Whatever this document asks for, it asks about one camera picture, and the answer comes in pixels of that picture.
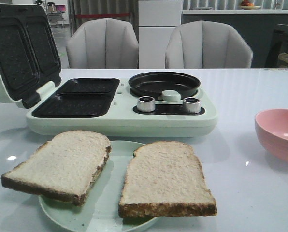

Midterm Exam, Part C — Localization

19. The fruit plate on counter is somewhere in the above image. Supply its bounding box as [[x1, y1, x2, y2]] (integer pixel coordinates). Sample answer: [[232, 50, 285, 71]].
[[238, 0, 261, 10]]

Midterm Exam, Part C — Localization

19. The black round frying pan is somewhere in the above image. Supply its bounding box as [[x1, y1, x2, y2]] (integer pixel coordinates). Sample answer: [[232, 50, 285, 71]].
[[128, 71, 201, 99]]

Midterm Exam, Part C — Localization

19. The right grey upholstered chair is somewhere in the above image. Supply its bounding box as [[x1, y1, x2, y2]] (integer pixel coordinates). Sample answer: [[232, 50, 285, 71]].
[[165, 20, 253, 69]]

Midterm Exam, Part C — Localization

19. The left silver control knob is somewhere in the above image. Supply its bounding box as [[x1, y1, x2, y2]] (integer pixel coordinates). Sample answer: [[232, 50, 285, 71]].
[[137, 96, 155, 112]]

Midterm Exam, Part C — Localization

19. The right silver control knob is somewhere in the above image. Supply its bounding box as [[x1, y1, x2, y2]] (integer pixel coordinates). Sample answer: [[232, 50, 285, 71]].
[[182, 97, 201, 114]]

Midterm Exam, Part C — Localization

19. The white cabinet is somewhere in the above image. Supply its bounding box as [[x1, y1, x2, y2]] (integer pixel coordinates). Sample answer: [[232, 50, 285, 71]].
[[138, 0, 183, 69]]

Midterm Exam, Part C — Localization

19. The bread slice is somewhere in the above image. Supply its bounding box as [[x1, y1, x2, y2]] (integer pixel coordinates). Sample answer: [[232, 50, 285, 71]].
[[1, 130, 112, 206], [118, 141, 217, 218]]

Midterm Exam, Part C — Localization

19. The light green round plate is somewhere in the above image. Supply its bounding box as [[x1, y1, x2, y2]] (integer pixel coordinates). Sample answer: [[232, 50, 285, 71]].
[[39, 141, 159, 232]]

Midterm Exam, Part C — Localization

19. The left grey upholstered chair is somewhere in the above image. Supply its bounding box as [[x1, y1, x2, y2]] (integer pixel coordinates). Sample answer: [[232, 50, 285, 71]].
[[66, 18, 139, 69]]

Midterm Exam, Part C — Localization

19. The pink bowl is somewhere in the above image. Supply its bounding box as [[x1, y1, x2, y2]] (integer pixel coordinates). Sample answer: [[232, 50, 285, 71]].
[[255, 109, 288, 162]]

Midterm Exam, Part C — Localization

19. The grey upholstered chair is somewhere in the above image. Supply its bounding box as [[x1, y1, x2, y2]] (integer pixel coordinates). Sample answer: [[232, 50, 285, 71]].
[[165, 20, 253, 69], [66, 18, 139, 69]]

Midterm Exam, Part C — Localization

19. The silver control knob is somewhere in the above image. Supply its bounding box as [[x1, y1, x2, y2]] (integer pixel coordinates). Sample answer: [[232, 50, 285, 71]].
[[182, 97, 201, 114], [137, 96, 155, 112]]

